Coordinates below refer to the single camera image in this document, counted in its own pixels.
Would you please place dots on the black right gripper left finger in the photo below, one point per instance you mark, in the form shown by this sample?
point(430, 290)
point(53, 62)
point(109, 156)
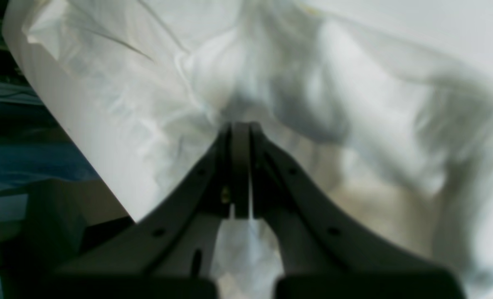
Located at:
point(168, 254)

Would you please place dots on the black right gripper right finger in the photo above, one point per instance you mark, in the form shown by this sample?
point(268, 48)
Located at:
point(326, 254)

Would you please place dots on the white printed T-shirt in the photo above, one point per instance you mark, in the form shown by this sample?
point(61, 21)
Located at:
point(386, 104)

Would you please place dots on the blue mat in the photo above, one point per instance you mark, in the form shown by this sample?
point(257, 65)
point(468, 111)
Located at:
point(23, 164)

